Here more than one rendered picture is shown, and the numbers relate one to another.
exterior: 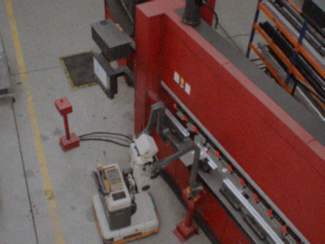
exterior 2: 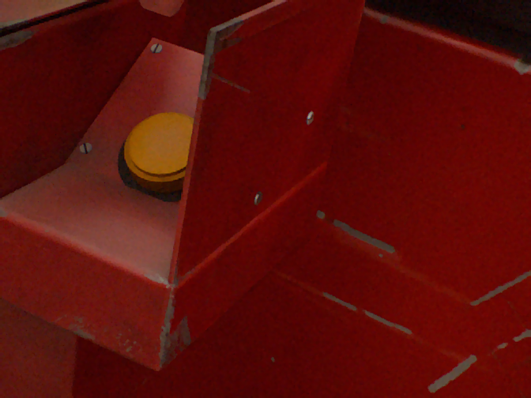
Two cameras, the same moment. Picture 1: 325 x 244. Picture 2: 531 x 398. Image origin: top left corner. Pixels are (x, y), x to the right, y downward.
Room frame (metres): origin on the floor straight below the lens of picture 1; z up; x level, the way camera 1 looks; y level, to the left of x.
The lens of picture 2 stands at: (2.38, -0.25, 0.93)
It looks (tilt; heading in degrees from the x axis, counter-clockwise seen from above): 27 degrees down; 332
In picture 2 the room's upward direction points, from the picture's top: 11 degrees clockwise
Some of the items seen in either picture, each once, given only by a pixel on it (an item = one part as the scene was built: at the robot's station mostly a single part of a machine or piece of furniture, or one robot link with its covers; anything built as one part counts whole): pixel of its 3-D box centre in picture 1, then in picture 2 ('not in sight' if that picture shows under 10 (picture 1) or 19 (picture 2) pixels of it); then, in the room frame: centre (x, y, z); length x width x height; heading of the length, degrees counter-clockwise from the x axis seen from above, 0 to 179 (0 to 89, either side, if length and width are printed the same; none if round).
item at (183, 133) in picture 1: (175, 124); not in sight; (3.70, -0.13, 0.92); 0.50 x 0.06 x 0.10; 35
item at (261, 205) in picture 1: (264, 201); not in sight; (2.45, -1.01, 1.26); 0.15 x 0.09 x 0.17; 35
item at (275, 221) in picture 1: (278, 217); not in sight; (2.29, -1.13, 1.26); 0.15 x 0.09 x 0.17; 35
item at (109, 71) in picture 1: (105, 75); not in sight; (3.91, 0.71, 1.42); 0.45 x 0.12 x 0.36; 34
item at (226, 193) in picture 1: (230, 198); not in sight; (2.72, -0.75, 0.89); 0.30 x 0.05 x 0.03; 35
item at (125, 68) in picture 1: (125, 79); not in sight; (4.15, 0.52, 1.18); 0.40 x 0.24 x 0.07; 35
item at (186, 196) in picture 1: (193, 194); (90, 54); (2.83, -0.38, 0.75); 0.20 x 0.16 x 0.18; 41
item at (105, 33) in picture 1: (110, 63); not in sight; (4.00, 0.67, 1.53); 0.51 x 0.25 x 0.85; 34
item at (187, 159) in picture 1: (191, 155); not in sight; (3.16, -0.33, 1.00); 0.26 x 0.18 x 0.01; 125
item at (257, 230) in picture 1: (254, 226); not in sight; (2.40, -0.98, 0.89); 0.30 x 0.05 x 0.03; 35
